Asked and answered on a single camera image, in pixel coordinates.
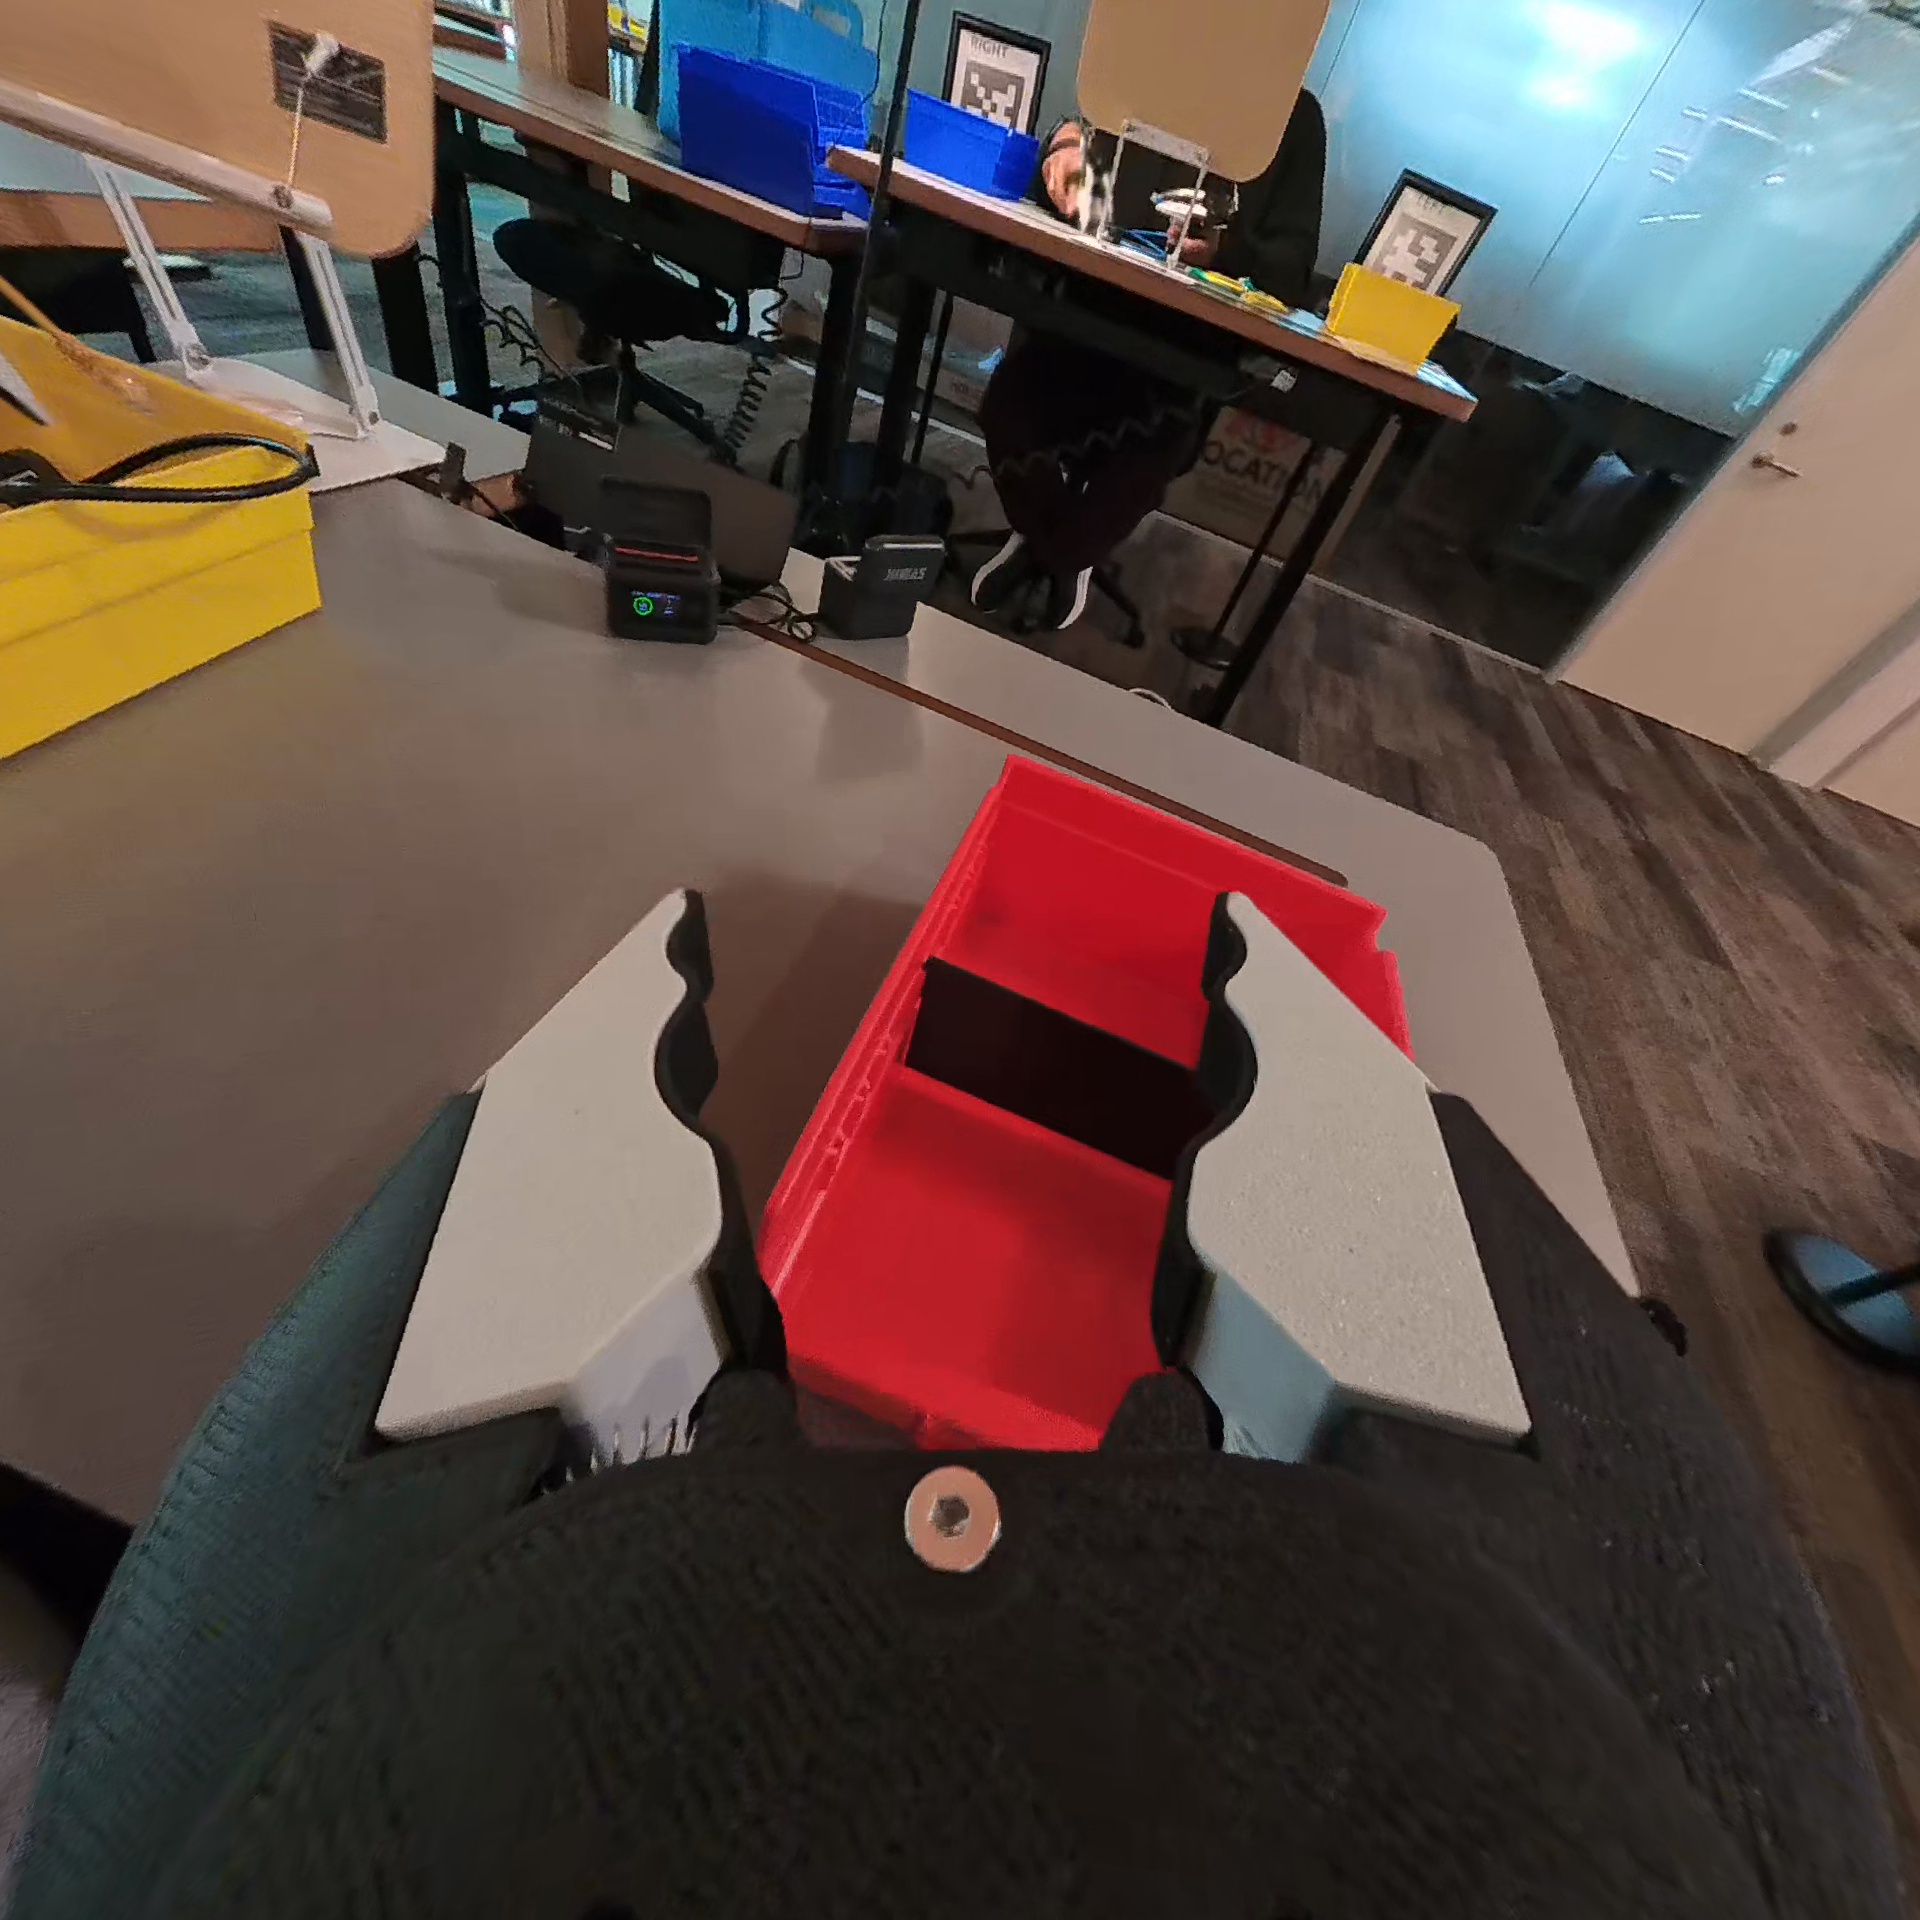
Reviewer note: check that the black stand with blue foot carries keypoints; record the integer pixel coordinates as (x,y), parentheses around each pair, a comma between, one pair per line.
(1838,1276)

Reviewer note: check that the black red bin divider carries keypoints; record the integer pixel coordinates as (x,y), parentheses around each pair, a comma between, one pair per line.
(1049,1049)

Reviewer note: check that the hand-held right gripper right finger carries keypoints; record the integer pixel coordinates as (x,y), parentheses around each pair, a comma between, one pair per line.
(1349,1200)

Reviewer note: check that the large yellow plastic bin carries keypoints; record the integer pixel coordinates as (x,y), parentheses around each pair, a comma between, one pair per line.
(150,599)

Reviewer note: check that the framed black white marker sign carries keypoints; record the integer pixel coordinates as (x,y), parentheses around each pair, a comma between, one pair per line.
(997,77)
(1424,240)

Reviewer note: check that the dark grey floor box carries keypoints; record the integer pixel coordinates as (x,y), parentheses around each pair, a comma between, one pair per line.
(735,510)

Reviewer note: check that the black battery charger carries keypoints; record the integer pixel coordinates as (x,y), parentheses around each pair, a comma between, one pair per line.
(886,593)

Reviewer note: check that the light blue tote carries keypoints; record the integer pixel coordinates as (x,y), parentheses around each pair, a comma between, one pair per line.
(750,23)

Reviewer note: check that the white panel stand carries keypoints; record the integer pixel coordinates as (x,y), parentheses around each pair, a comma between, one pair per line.
(376,450)

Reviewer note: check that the black tripod pole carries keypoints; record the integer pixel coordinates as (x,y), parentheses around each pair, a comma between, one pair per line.
(886,224)

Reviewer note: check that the desk with brown edge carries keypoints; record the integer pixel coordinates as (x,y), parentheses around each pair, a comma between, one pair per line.
(960,201)
(599,128)

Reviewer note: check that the black office chair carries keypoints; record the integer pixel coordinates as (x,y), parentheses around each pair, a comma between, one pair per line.
(599,284)

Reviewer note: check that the red plastic bin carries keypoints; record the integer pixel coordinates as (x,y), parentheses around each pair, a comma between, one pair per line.
(960,1261)

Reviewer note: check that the small yellow plastic bin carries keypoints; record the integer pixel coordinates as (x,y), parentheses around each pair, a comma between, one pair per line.
(1388,324)

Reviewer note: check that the cardboard box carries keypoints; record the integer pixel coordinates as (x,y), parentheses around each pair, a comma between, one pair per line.
(1244,481)

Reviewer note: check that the white door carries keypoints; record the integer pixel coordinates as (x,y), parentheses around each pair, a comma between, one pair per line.
(1769,599)

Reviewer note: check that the black charging case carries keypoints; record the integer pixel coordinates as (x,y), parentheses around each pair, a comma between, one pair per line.
(661,599)

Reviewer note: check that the dark blue plastic bin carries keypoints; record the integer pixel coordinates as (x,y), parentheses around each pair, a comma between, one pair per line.
(750,136)
(960,149)

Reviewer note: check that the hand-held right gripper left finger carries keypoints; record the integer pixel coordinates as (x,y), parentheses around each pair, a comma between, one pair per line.
(557,1184)

